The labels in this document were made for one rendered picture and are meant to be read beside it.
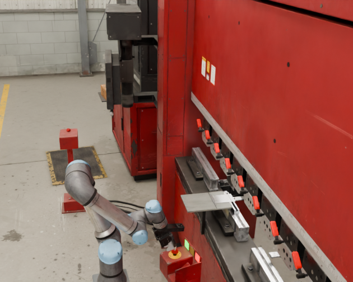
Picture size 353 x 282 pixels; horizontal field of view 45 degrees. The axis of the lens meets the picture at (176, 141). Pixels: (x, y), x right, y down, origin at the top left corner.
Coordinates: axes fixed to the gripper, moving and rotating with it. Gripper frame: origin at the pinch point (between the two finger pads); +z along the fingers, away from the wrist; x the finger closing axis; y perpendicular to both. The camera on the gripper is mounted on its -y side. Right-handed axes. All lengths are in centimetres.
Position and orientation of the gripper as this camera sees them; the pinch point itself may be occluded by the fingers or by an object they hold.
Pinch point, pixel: (175, 247)
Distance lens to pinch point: 241.9
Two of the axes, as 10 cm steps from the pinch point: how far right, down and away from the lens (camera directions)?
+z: 2.9, 8.0, 5.2
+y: -8.5, 4.7, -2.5
